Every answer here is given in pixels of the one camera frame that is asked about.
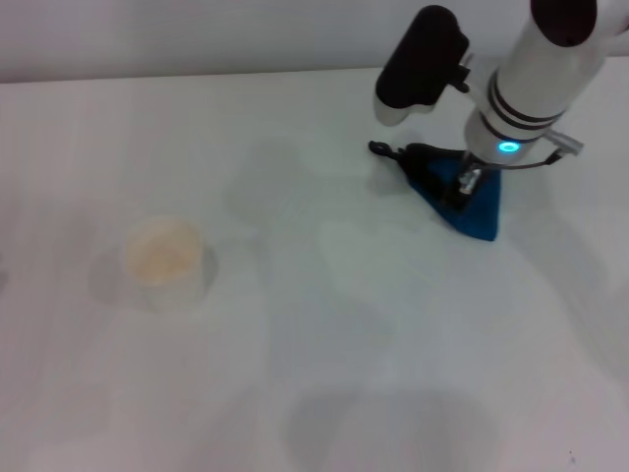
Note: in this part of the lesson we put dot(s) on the blue rag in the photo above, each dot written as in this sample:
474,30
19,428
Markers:
479,211

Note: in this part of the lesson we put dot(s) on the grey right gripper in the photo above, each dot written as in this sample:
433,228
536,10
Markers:
466,179

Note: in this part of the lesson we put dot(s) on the white paper cup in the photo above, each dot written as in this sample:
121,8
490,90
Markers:
164,275

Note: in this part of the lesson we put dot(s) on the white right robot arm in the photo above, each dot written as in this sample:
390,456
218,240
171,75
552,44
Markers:
535,83

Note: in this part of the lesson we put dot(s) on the black and white wrist camera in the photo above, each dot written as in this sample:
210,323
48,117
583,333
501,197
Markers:
422,64

